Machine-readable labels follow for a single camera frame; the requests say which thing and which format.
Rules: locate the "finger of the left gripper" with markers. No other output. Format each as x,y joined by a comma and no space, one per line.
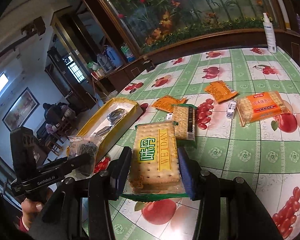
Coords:
58,169

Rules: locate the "orange snack sachet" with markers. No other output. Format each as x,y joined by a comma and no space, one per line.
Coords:
220,91
166,103

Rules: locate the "small white candy packet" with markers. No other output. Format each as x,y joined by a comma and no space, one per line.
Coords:
231,110

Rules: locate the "Weidan cracker pack green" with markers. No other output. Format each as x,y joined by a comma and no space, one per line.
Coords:
154,172

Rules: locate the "framed wall painting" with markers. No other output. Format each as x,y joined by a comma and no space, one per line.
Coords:
20,110

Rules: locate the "silver foil snack pack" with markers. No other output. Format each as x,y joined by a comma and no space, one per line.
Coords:
108,122

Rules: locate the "clear seaweed snack bag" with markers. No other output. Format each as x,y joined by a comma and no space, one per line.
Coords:
79,146

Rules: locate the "seated person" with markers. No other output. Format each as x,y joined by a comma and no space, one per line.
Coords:
60,110

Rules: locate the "blue water jug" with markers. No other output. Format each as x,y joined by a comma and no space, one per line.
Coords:
114,57

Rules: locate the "orange cracker pack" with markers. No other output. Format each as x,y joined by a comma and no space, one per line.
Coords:
260,106

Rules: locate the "left hand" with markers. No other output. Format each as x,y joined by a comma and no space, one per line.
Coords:
30,210

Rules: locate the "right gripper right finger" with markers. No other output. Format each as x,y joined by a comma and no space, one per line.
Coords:
186,172

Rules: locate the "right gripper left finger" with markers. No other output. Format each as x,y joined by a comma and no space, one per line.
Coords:
119,173

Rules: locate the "white spray bottle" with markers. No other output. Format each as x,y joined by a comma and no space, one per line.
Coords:
270,35

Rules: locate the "yellow tray box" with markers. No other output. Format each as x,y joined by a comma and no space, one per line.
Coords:
134,111

